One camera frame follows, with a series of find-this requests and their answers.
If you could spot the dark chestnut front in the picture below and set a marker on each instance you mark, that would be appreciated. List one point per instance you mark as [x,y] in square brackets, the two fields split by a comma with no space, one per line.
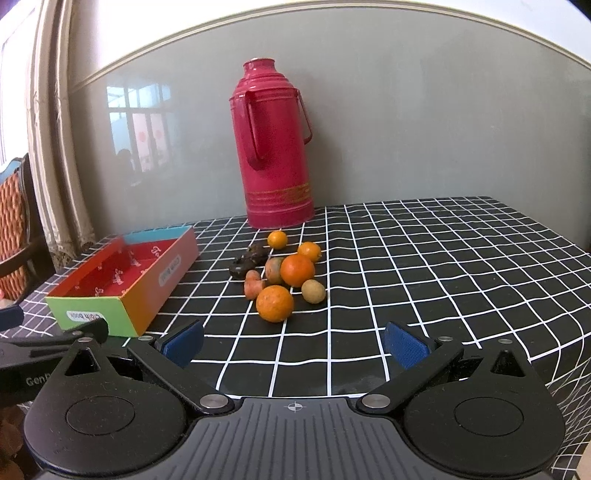
[240,267]

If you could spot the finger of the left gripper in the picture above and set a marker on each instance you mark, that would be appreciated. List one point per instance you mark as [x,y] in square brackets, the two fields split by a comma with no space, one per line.
[11,317]
[69,334]

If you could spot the dark chestnut back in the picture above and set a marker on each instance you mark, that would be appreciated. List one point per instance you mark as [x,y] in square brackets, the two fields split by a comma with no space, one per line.
[257,254]

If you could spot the small kumquat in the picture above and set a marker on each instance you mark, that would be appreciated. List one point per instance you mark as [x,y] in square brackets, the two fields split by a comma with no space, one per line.
[277,240]
[311,250]

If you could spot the red thermos flask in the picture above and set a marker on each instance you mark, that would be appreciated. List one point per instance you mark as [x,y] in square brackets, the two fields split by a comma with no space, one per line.
[271,129]

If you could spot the yellow green lemon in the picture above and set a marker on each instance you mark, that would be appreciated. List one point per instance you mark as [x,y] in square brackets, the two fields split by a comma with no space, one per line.
[313,291]

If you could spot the greenish orange tangerine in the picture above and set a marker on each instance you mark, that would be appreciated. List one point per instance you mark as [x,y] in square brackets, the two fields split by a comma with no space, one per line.
[272,271]

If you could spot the large front orange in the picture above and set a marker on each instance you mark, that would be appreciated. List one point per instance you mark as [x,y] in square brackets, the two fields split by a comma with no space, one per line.
[275,304]

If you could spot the large orange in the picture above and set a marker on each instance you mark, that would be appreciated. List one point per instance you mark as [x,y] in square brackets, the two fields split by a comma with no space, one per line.
[296,269]
[275,304]

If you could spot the small back kumquat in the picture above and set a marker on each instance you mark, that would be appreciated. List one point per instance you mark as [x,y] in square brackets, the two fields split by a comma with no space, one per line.
[277,240]

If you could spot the beige curtain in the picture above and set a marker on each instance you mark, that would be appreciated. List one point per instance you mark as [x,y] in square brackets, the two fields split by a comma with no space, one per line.
[65,220]

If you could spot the dark chestnut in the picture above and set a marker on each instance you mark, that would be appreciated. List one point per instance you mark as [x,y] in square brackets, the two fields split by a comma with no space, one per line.
[257,254]
[240,267]

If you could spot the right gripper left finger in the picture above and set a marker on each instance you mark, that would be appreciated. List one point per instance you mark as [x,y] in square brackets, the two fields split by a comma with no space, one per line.
[102,417]

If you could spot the wooden sofa with cushion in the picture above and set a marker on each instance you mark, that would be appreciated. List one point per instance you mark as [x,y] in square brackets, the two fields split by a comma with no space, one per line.
[25,258]

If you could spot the small pinkish fruit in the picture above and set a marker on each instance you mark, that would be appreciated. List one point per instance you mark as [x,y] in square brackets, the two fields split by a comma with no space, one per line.
[254,284]

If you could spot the colourful cardboard box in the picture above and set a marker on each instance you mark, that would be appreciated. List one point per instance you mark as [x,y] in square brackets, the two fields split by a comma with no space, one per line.
[126,282]

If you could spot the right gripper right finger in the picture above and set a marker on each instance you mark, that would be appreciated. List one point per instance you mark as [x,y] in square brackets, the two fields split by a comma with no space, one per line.
[477,416]

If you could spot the black white checkered tablecloth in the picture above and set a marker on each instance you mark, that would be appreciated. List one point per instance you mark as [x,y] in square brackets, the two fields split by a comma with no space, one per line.
[471,268]

